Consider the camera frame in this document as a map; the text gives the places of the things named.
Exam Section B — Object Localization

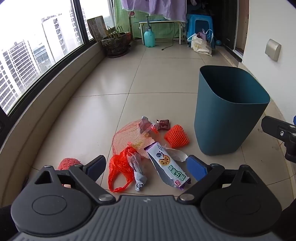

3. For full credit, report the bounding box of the dark framed window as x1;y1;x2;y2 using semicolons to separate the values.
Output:
0;0;115;116

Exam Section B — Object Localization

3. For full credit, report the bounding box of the purple and white biscuit wrapper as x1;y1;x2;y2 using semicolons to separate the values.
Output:
144;142;192;191

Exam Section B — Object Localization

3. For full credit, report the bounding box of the white tissue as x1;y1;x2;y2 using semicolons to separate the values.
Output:
127;153;148;192

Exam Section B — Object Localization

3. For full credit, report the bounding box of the dark sliding door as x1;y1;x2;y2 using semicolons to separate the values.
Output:
214;0;247;63

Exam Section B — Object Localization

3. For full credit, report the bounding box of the beige wall socket cover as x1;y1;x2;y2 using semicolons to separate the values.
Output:
264;39;282;62

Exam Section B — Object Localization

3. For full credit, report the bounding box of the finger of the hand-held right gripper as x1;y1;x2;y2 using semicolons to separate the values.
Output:
285;142;296;160
261;116;296;145

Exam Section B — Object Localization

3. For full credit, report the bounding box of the white low table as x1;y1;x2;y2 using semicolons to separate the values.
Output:
139;20;185;45

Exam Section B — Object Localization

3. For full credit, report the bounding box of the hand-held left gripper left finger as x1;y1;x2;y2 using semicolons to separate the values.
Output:
30;155;116;205

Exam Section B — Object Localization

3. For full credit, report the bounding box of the teal plastic bin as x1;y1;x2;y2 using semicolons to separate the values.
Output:
194;65;271;156

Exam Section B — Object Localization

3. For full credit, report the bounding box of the napa cabbage leaf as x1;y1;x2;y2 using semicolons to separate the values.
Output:
170;148;188;162

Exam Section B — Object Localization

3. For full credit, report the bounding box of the teal spray bottle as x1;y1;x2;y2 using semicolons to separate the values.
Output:
144;14;156;48

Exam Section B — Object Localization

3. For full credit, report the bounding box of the dark red snack packet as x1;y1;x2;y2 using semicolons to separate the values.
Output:
154;119;171;131

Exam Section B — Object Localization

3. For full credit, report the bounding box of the green curtain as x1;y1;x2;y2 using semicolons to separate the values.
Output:
113;0;181;39

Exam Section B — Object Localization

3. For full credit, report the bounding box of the white tote bag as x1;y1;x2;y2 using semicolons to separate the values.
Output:
187;29;213;57

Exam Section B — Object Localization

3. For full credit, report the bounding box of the red knitted cloth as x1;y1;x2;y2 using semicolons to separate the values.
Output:
58;158;80;188

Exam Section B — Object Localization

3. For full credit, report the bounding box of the patterned ceramic plant pot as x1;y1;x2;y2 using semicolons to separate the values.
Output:
101;32;130;58

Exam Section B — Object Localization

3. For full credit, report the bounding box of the blue plastic stool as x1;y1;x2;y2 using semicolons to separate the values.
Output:
186;14;216;49

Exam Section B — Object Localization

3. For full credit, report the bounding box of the orange foam fruit net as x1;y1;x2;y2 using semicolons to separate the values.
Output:
164;124;190;149

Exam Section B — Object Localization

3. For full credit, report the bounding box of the purple hanging cloth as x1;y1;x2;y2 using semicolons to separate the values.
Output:
121;0;187;22

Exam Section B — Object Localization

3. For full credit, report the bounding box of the red mesh net bag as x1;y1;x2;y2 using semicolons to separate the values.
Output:
112;118;160;160

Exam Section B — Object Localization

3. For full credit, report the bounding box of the red plastic bag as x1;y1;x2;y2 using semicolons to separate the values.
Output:
108;146;139;193

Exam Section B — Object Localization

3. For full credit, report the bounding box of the black power cable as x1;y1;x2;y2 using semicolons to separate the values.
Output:
161;22;177;51

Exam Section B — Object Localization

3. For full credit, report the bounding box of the green leafy plant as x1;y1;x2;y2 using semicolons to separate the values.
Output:
105;25;126;40

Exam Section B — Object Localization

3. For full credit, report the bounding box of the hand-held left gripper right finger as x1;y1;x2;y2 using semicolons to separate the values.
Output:
177;155;262;205

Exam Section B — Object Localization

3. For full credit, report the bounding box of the white and grey plastic wrapper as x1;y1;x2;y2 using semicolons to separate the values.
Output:
138;116;154;134

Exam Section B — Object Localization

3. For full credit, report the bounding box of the brown cardboard box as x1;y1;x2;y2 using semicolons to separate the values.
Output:
87;16;107;42

